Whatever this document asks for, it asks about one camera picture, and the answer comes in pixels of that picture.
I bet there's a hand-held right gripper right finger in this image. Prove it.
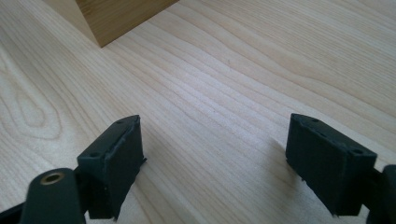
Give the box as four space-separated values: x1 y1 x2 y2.
285 113 378 217

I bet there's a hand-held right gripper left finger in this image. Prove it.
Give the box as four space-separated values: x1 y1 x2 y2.
77 114 148 220

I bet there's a wooden tea box with lid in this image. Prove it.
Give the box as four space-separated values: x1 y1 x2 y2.
43 0 180 49

